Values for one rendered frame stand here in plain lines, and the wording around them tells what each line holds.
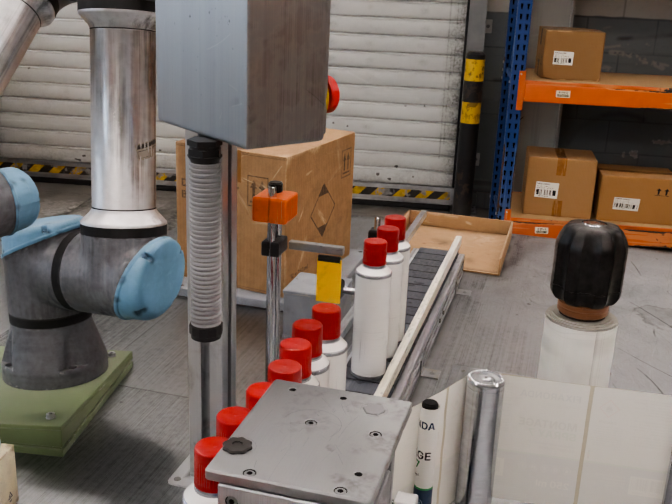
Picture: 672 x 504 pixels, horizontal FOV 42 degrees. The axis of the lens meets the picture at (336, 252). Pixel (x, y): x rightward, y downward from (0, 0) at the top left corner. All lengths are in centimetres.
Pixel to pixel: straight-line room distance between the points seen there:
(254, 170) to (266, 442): 104
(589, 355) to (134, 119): 64
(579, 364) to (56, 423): 66
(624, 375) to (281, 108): 87
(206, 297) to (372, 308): 39
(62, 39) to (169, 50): 489
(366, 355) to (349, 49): 419
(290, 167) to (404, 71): 379
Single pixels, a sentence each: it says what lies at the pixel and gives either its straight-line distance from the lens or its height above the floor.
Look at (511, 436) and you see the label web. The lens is 94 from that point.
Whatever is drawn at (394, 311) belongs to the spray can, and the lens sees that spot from 131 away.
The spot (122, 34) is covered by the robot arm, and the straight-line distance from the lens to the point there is 118.
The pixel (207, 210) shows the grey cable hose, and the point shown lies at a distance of 86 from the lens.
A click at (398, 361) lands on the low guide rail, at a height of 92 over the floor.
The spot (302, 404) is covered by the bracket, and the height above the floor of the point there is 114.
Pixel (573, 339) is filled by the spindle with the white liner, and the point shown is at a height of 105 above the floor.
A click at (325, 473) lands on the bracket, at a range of 57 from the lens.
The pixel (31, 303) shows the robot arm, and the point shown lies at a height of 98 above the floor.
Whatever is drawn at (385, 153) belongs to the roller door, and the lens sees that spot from 542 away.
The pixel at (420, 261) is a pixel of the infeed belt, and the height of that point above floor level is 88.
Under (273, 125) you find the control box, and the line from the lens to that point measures 82.
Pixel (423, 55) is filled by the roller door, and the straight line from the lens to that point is 532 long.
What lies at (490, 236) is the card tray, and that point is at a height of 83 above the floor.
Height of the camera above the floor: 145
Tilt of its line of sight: 19 degrees down
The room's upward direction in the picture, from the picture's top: 2 degrees clockwise
